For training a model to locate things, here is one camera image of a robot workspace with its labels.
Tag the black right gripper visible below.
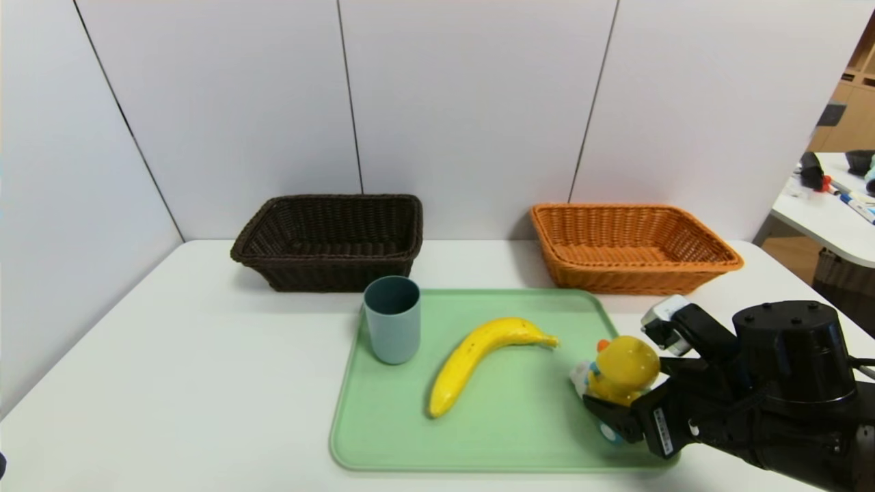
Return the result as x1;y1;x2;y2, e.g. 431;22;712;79
582;356;736;460

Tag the yellow duck toy car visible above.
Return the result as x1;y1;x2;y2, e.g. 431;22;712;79
569;334;662;445

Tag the yellow banana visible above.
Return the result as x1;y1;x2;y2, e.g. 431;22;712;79
428;316;559;419

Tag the blue-grey plastic cup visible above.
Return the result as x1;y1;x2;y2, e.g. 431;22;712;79
363;275;422;366

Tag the orange wicker basket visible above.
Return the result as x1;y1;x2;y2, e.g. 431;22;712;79
530;203;744;296

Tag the dark brown wicker basket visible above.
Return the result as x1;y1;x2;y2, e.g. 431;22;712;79
230;194;424;293

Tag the light green plastic tray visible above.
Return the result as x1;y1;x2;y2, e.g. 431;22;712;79
329;288;681;473

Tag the dark grey bin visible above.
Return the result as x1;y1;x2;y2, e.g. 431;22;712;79
812;249;875;340

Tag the white side table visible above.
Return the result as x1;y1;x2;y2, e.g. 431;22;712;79
770;152;875;269

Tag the black and red desk object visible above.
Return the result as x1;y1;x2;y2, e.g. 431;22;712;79
798;152;833;194

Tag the blue and white marker pen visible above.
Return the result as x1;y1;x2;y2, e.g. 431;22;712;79
838;193;875;226

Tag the dark grey background object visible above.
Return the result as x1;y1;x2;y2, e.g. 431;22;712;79
815;101;847;128

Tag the wooden shelf cabinet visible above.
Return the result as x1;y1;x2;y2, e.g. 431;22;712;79
807;14;875;154

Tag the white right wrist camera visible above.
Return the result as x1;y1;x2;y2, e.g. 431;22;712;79
641;295;695;357

